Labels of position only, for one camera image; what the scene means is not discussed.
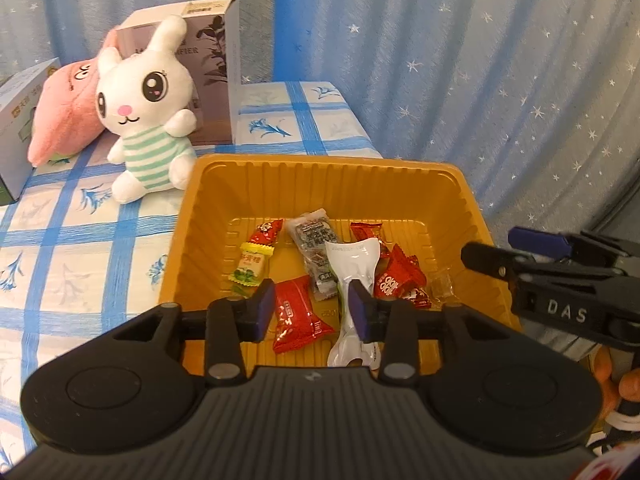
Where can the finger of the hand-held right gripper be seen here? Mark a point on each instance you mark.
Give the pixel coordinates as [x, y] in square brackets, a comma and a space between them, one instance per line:
[492, 259]
[537, 241]

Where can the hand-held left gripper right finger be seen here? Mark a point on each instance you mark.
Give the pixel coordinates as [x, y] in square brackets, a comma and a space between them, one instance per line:
[359, 310]

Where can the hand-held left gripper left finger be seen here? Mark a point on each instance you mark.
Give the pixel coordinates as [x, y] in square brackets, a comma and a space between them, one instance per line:
[265, 310]

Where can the red snack packet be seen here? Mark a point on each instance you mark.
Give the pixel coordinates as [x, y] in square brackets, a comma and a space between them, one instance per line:
[295, 310]
[407, 270]

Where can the yellow green candy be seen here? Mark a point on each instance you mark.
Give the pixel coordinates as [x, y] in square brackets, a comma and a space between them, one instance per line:
[250, 265]

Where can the silver white pouch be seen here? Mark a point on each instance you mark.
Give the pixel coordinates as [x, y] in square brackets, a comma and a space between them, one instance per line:
[355, 260]

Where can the small red candy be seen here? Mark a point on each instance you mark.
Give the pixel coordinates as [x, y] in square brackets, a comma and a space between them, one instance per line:
[365, 232]

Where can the dark sesame cake packet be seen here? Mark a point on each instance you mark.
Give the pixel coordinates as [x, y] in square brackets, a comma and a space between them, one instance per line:
[315, 240]

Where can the gold plastic tray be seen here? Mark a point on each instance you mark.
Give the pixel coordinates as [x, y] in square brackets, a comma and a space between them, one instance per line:
[215, 200]

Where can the person's right hand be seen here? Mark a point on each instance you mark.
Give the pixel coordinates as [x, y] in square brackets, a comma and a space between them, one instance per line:
[631, 385]

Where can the white bunny plush toy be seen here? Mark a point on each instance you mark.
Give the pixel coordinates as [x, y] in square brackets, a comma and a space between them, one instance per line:
[150, 155]

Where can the blue checked tablecloth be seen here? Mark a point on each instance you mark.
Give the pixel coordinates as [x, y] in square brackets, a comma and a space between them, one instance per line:
[75, 270]

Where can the blue star curtain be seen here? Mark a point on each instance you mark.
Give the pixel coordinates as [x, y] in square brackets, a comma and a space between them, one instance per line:
[450, 60]

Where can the grey white carton box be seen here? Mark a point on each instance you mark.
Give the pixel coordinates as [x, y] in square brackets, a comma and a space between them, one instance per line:
[215, 85]

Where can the pink plush toy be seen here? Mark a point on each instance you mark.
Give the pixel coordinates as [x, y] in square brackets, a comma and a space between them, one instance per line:
[65, 110]

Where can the green white carton box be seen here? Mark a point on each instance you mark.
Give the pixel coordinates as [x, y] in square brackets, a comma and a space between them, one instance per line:
[20, 125]

